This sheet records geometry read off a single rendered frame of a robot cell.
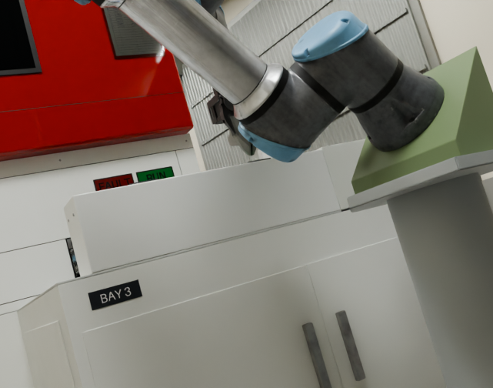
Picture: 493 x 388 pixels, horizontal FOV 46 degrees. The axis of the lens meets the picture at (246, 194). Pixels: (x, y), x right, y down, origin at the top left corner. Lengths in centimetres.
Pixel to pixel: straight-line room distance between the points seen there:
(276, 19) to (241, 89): 472
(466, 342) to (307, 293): 34
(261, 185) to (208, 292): 25
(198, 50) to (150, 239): 36
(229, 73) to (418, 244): 41
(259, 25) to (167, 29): 492
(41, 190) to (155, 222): 67
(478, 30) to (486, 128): 342
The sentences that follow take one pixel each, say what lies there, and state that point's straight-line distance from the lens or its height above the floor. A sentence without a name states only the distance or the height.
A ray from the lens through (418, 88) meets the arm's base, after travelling 102.
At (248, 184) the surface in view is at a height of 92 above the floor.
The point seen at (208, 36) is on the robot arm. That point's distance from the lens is 92.
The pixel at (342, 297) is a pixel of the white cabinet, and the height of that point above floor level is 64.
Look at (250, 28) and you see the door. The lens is 593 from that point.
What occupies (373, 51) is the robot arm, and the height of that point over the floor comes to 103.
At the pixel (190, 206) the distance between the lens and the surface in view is 112.
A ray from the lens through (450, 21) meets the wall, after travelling 455.
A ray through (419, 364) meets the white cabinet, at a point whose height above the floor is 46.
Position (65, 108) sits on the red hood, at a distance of 174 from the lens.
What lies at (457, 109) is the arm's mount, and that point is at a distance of 99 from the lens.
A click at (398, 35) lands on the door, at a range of 473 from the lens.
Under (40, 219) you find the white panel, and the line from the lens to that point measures 169.
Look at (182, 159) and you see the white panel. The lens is 184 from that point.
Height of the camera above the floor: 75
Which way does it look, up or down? 7 degrees up
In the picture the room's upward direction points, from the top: 16 degrees counter-clockwise
